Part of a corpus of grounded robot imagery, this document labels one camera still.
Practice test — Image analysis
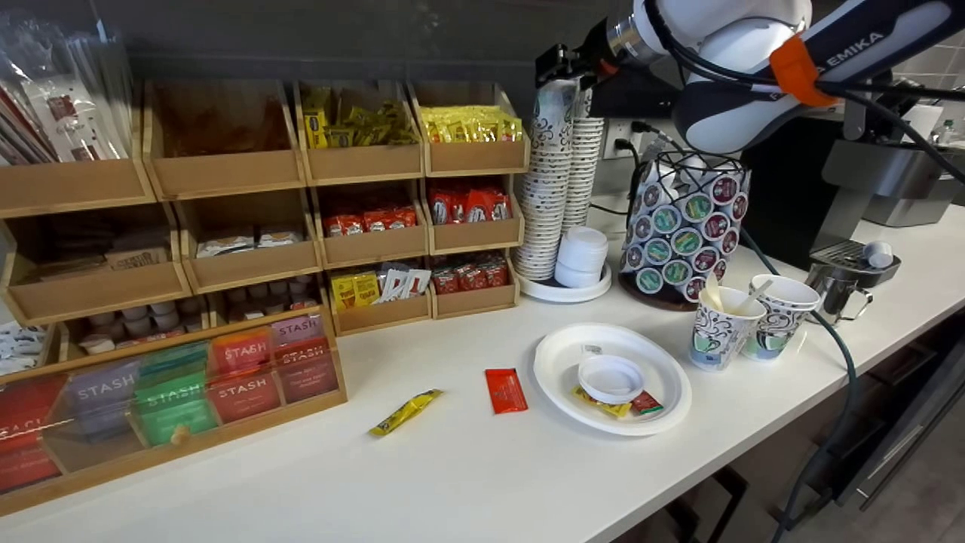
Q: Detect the orange tea bag stack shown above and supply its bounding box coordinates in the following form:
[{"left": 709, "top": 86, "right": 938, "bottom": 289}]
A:
[{"left": 206, "top": 327, "right": 283, "bottom": 422}]

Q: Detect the long yellow packet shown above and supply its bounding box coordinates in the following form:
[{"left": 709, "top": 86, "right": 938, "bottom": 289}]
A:
[{"left": 364, "top": 385, "right": 450, "bottom": 439}]

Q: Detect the black cabinet door handle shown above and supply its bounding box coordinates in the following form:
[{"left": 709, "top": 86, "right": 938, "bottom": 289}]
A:
[
  {"left": 702, "top": 464, "right": 752, "bottom": 527},
  {"left": 660, "top": 493, "right": 709, "bottom": 543}
]

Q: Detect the brown packet pile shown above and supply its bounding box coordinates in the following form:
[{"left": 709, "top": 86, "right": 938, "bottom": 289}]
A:
[{"left": 39, "top": 221, "right": 173, "bottom": 270}]

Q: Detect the upright printed paper cup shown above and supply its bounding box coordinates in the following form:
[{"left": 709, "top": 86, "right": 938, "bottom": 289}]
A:
[
  {"left": 744, "top": 270, "right": 825, "bottom": 361},
  {"left": 686, "top": 284, "right": 770, "bottom": 374}
]

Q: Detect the maroon tea bag stack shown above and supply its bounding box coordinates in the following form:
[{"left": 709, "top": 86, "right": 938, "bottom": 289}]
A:
[{"left": 268, "top": 314, "right": 339, "bottom": 404}]

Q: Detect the wire coffee pod carousel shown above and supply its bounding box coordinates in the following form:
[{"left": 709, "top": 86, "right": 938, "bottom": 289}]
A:
[{"left": 616, "top": 146, "right": 752, "bottom": 310}]

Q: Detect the green tea bag stack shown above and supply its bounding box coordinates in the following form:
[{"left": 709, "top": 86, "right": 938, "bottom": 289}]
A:
[{"left": 133, "top": 343, "right": 220, "bottom": 449}]

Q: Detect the red packet pile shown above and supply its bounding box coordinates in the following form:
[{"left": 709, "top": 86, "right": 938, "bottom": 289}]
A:
[
  {"left": 322, "top": 201, "right": 421, "bottom": 239},
  {"left": 430, "top": 252, "right": 512, "bottom": 295},
  {"left": 428, "top": 181, "right": 512, "bottom": 227}
]

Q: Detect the white packet pile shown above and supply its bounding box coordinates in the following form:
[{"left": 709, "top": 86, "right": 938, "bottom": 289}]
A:
[
  {"left": 0, "top": 316, "right": 50, "bottom": 380},
  {"left": 194, "top": 227, "right": 304, "bottom": 263},
  {"left": 377, "top": 260, "right": 438, "bottom": 305}
]

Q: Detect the white wall outlet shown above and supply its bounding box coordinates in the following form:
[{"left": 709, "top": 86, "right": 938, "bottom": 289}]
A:
[{"left": 600, "top": 122, "right": 645, "bottom": 192}]

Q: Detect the olive packet pile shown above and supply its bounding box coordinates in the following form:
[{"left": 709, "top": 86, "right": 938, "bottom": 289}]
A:
[{"left": 297, "top": 86, "right": 419, "bottom": 149}]

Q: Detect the wooden tea box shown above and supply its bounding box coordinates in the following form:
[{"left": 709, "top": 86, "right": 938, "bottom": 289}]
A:
[{"left": 0, "top": 308, "right": 350, "bottom": 518}]

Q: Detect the grey tea bag stack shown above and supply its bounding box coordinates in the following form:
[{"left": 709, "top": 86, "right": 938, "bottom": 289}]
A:
[{"left": 61, "top": 360, "right": 143, "bottom": 439}]

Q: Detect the black coffee machine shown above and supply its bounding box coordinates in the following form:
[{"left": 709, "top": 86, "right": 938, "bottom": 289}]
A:
[{"left": 739, "top": 99, "right": 947, "bottom": 273}]

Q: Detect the clear plastic bag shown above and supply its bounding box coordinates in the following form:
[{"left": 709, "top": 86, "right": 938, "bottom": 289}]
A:
[{"left": 0, "top": 10, "right": 137, "bottom": 169}]

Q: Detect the small white lid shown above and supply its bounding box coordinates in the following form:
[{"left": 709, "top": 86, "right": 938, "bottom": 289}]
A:
[{"left": 576, "top": 351, "right": 648, "bottom": 406}]

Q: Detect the white coffee pod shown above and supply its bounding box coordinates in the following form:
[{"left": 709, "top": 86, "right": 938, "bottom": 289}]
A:
[{"left": 862, "top": 239, "right": 897, "bottom": 270}]

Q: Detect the white plate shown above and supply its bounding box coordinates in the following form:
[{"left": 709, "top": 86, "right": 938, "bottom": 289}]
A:
[{"left": 529, "top": 320, "right": 697, "bottom": 439}]

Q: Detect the red tea bag stack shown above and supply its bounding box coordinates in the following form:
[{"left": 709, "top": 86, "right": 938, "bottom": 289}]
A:
[{"left": 0, "top": 374, "right": 67, "bottom": 493}]

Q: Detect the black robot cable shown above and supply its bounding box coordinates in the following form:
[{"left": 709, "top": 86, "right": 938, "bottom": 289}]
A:
[{"left": 642, "top": 0, "right": 965, "bottom": 185}]

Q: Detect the yellow packet pile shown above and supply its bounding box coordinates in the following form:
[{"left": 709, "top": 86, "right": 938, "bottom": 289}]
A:
[
  {"left": 419, "top": 103, "right": 528, "bottom": 144},
  {"left": 327, "top": 269, "right": 385, "bottom": 316}
]

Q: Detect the creamer cup pile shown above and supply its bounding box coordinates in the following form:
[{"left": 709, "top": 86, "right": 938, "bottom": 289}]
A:
[{"left": 70, "top": 299, "right": 218, "bottom": 356}]

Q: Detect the teal cable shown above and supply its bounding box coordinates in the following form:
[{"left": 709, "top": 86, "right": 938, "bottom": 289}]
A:
[{"left": 742, "top": 236, "right": 862, "bottom": 543}]

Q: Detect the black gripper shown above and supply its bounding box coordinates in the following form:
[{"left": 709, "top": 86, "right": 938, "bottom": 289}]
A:
[{"left": 533, "top": 24, "right": 619, "bottom": 90}]

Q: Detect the dark pod pile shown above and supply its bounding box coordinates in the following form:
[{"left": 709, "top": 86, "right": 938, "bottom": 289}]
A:
[{"left": 211, "top": 273, "right": 325, "bottom": 326}]

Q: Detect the white dish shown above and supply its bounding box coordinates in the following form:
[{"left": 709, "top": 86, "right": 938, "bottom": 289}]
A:
[{"left": 516, "top": 263, "right": 616, "bottom": 308}]

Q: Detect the white cup lid stack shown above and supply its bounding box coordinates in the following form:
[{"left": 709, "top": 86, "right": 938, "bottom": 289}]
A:
[{"left": 551, "top": 222, "right": 613, "bottom": 293}]

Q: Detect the wooden condiment organizer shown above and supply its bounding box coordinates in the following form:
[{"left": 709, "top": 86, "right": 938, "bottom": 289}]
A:
[{"left": 0, "top": 75, "right": 533, "bottom": 364}]

